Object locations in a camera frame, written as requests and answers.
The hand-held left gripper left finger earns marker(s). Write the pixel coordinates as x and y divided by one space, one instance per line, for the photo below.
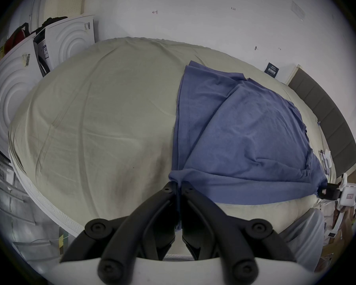
149 215

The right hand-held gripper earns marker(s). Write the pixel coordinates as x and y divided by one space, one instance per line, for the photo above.
348 193

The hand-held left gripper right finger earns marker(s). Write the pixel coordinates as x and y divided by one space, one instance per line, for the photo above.
207 215

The blue shirt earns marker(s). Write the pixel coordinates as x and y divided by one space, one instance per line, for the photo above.
240 135

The person's legs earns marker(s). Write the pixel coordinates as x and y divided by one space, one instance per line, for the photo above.
307 239

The grey padded headboard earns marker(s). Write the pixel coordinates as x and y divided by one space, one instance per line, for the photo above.
323 108

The bed with beige sheet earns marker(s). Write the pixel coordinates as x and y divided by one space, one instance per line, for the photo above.
92 114

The small dark card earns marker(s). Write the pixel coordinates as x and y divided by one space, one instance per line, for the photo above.
272 69

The white washing machine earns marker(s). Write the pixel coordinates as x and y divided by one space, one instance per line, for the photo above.
9 90
69 37

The cream perforated foam pad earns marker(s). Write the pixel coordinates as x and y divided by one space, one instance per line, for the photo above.
66 1

